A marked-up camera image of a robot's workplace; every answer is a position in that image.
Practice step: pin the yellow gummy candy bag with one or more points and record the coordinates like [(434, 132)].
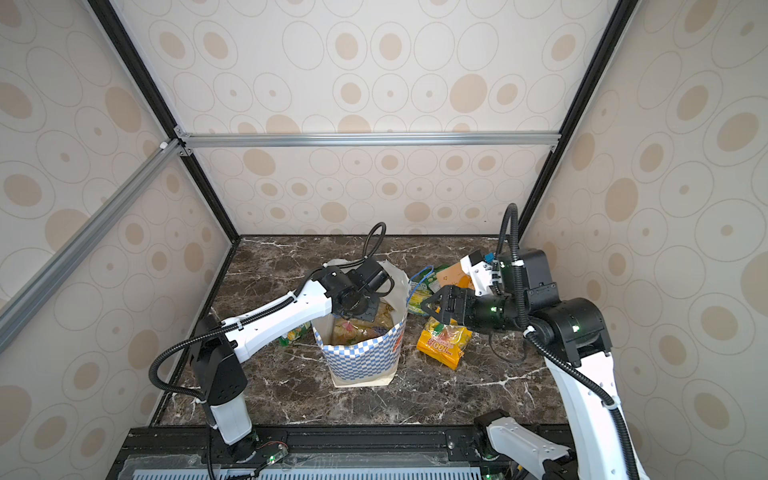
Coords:
[(353, 331), (444, 342)]

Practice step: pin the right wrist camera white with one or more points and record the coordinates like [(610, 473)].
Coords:
[(479, 271)]

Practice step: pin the black frame post left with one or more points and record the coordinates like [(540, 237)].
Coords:
[(118, 35)]

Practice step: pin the horizontal aluminium rail back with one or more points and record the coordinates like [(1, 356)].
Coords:
[(386, 140)]

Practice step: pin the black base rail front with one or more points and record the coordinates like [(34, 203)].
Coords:
[(372, 447)]

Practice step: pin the black frame post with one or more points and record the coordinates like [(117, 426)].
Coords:
[(118, 35), (619, 20)]

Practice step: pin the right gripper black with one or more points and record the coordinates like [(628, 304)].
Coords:
[(463, 297)]

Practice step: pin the black frame post right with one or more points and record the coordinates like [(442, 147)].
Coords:
[(619, 20)]

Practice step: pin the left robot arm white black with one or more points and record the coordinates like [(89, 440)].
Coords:
[(236, 339)]

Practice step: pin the blue checkered paper bag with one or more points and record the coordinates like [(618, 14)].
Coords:
[(371, 362)]

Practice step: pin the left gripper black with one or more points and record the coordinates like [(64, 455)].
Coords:
[(370, 314)]

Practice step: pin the green Fox's candy bag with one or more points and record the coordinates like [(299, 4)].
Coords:
[(295, 334), (449, 275)]

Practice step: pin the aluminium rail left wall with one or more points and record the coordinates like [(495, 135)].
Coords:
[(38, 290)]

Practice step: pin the orange potato chips bag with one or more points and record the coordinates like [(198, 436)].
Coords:
[(465, 282)]

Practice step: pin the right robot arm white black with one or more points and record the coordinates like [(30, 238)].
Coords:
[(515, 292)]

